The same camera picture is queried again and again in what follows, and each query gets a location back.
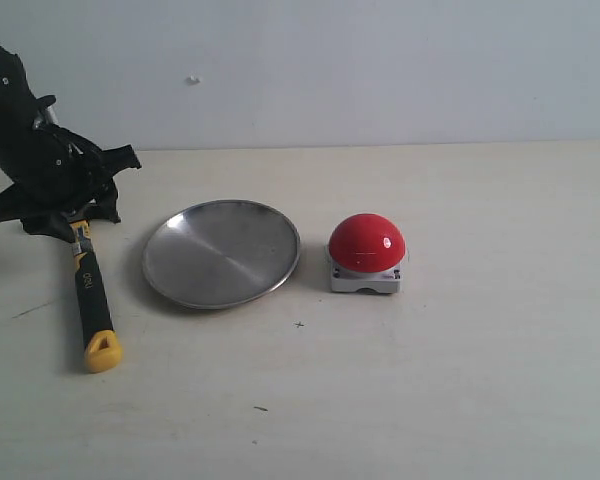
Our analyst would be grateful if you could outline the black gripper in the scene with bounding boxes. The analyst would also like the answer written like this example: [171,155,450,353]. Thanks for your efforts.
[0,124,141,223]

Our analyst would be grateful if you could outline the black and yellow claw hammer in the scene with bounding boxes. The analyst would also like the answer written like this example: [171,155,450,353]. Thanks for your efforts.
[69,217,123,373]

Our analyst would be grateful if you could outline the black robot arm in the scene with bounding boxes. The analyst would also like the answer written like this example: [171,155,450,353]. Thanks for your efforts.
[0,46,141,242]

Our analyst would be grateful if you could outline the red dome push button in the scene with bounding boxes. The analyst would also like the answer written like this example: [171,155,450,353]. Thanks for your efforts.
[326,213,408,295]

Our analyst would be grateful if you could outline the round stainless steel plate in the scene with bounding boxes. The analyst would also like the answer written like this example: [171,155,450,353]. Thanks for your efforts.
[142,199,301,310]

